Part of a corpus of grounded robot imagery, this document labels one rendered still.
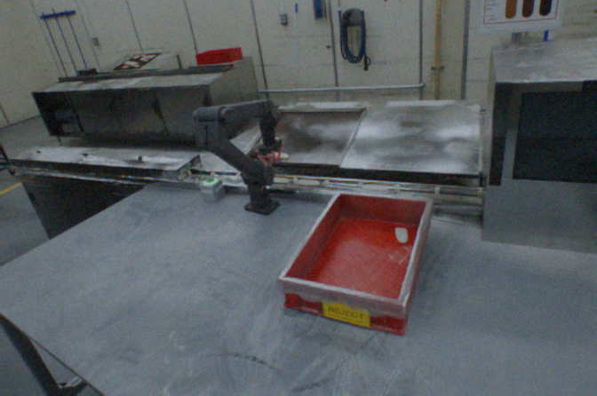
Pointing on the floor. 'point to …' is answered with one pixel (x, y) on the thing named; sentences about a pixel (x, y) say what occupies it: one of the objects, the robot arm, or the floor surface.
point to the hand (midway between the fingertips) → (273, 163)
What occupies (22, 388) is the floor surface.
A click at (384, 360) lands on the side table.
